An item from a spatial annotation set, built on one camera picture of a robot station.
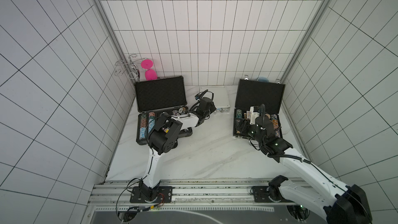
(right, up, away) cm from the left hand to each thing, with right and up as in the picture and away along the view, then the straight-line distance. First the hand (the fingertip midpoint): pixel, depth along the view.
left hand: (213, 106), depth 100 cm
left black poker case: (-39, +6, +1) cm, 39 cm away
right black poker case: (+24, +9, -1) cm, 26 cm away
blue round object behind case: (+39, +20, +14) cm, 46 cm away
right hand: (+12, -5, -19) cm, 23 cm away
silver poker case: (+6, +5, +10) cm, 13 cm away
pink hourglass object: (-42, +22, 0) cm, 48 cm away
